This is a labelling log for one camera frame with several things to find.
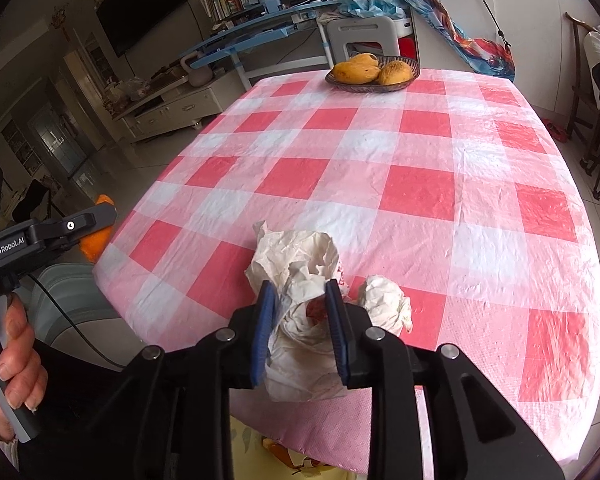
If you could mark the black wall television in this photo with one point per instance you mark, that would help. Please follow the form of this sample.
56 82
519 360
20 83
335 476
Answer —
140 5

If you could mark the person's black clothing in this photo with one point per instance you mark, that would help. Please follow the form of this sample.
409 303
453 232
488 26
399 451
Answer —
70 410

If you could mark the crumpled white tissue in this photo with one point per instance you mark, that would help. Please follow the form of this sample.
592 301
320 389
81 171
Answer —
385 300

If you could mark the cream television cabinet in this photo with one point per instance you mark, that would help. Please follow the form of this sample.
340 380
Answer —
180 105

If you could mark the blue study desk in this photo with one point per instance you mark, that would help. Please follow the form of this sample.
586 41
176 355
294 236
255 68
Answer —
260 30

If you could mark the woven fruit basket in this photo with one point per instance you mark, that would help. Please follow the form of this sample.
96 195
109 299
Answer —
370 88

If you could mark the red slipper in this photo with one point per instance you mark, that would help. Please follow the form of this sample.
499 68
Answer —
556 130

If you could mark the orange mango peel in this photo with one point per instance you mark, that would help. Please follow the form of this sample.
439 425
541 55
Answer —
95 247

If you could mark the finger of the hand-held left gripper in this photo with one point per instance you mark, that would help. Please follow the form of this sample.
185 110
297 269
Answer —
75 227

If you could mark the blue plastic bag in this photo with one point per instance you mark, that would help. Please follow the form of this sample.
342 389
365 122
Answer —
375 2

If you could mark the person's left hand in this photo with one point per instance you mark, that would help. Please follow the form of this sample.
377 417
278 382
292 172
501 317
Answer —
25 360

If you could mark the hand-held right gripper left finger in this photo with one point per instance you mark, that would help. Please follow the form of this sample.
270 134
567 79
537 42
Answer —
260 330

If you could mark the row of books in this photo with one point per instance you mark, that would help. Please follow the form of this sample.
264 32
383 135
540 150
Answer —
217 0

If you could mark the white plastic storage stool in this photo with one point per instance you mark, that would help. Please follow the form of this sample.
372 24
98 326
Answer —
360 32

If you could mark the pale pink kettlebell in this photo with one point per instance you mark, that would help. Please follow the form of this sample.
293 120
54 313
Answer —
197 72

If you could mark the white paper sheet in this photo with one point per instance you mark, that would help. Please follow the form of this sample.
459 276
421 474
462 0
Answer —
300 260

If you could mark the pink checkered plastic tablecloth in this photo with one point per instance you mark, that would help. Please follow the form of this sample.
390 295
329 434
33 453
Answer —
380 185

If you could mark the white cabinet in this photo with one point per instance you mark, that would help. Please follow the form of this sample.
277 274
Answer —
530 10

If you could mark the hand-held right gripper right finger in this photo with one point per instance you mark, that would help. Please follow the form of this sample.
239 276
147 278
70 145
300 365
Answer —
337 330

